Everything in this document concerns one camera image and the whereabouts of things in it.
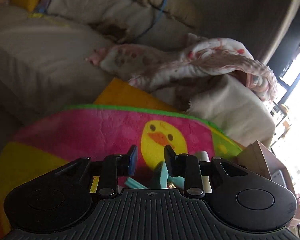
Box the cream cosmetic tube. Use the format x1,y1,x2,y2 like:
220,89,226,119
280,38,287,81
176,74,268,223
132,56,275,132
194,151,212,194

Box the brown plush toy on sofa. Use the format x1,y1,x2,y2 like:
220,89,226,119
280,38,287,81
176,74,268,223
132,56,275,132
88,18,130,44

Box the pink floral blanket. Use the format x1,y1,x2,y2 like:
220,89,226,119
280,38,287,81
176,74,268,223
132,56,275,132
86,33,277,101

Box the colourful duck play mat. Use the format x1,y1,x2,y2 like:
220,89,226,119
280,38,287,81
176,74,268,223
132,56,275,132
0,79,241,239

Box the pink cardboard box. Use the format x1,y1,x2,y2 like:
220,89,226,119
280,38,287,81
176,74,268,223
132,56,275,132
235,140,295,194

